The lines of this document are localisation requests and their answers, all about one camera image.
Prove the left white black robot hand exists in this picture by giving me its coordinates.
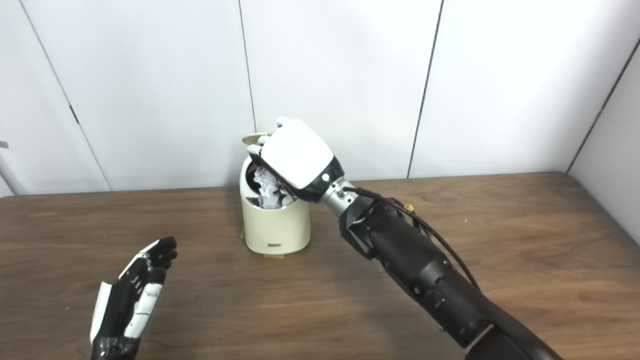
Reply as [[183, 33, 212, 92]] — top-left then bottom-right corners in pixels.
[[89, 236, 179, 360]]

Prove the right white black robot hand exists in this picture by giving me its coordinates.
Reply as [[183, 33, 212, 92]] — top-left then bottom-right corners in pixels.
[[247, 116, 346, 203]]

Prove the white paper ball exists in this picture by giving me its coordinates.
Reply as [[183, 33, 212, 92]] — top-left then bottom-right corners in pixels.
[[252, 166, 296, 210]]

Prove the cream-colored lidded bin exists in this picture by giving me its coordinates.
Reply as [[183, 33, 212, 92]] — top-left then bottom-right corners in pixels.
[[239, 132, 311, 255]]

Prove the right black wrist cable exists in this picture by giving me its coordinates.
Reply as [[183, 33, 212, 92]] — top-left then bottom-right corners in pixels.
[[342, 186, 482, 292]]

